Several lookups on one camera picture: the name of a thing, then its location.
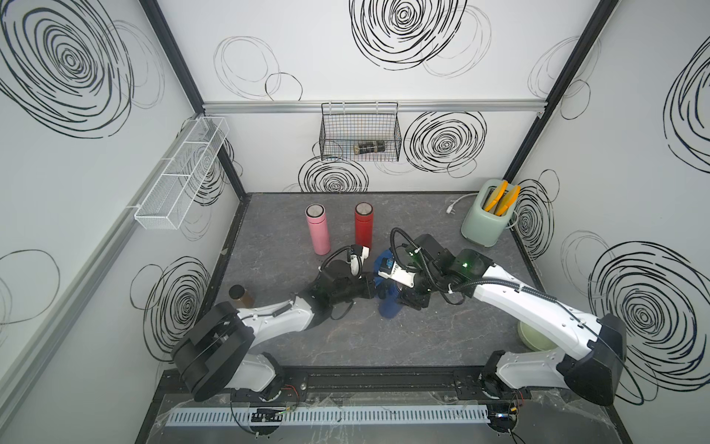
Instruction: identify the blue cloth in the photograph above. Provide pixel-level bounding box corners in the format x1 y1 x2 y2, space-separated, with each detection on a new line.
373 249 393 290

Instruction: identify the blue thermos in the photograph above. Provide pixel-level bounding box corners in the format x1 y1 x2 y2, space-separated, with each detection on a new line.
377 281 401 319

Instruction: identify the red thermos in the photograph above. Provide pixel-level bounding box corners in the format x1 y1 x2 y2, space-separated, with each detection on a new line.
354 202 375 248

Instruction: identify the pink thermos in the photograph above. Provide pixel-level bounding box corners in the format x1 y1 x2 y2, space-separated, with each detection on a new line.
305 203 331 255

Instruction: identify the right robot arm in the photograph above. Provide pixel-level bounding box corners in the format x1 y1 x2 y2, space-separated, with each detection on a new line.
379 228 628 407

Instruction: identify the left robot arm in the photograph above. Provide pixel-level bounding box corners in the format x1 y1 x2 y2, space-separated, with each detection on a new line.
171 244 375 403

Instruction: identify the mint green toaster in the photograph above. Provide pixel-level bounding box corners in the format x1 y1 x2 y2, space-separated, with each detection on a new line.
460 179 521 247

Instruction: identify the small brown jar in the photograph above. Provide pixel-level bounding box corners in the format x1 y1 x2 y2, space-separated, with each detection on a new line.
229 285 254 308

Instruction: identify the light green plate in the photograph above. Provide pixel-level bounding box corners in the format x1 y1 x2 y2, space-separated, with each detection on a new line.
517 321 558 352

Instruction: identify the white mesh shelf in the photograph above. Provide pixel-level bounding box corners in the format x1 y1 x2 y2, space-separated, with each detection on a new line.
134 115 229 231

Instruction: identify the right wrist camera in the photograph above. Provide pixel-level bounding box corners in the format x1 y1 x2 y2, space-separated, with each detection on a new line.
380 258 416 289

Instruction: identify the white toaster power cable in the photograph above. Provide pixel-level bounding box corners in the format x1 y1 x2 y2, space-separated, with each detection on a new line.
446 192 478 216

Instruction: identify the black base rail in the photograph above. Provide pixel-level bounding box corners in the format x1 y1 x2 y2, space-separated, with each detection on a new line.
160 364 603 403

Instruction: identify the object in wire basket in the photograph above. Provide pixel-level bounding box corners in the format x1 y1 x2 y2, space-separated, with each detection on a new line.
353 141 386 155

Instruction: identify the white slotted cable duct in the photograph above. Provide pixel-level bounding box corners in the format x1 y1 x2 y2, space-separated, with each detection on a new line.
166 405 490 427

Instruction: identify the black wire basket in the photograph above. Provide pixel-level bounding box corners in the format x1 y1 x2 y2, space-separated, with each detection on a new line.
318 101 403 163

